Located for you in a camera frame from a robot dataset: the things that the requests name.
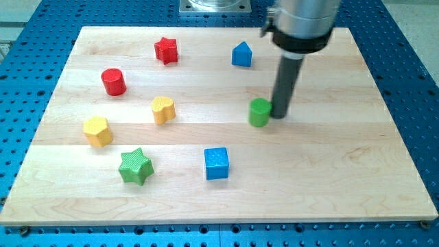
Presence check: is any red star block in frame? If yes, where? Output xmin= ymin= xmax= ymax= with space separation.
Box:
xmin=154 ymin=37 xmax=178 ymax=65

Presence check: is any green cylinder block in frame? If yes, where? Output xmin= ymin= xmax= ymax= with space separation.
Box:
xmin=248 ymin=98 xmax=272 ymax=128

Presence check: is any yellow heart block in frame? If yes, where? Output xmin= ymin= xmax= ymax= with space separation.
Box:
xmin=152 ymin=96 xmax=176 ymax=125

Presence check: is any light wooden board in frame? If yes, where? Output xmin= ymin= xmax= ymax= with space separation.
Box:
xmin=1 ymin=27 xmax=438 ymax=226

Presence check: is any yellow hexagon block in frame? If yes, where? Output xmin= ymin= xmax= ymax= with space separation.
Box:
xmin=83 ymin=116 xmax=113 ymax=148

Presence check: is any green star block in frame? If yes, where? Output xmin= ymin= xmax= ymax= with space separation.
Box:
xmin=118 ymin=148 xmax=154 ymax=186

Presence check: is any red cylinder block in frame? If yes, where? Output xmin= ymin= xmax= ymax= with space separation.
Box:
xmin=101 ymin=68 xmax=127 ymax=96

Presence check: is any blue perforated metal table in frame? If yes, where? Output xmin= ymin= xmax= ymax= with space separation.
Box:
xmin=1 ymin=1 xmax=438 ymax=246

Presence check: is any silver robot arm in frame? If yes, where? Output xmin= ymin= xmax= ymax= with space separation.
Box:
xmin=260 ymin=0 xmax=341 ymax=60

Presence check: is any blue pentagon block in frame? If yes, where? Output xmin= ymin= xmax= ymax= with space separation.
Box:
xmin=231 ymin=41 xmax=252 ymax=67

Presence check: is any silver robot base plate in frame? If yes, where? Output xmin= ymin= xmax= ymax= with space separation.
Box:
xmin=179 ymin=0 xmax=252 ymax=14

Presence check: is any blue cube block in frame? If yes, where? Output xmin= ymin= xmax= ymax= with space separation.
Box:
xmin=204 ymin=148 xmax=230 ymax=180

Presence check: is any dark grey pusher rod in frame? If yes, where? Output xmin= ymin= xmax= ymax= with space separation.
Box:
xmin=270 ymin=54 xmax=304 ymax=119

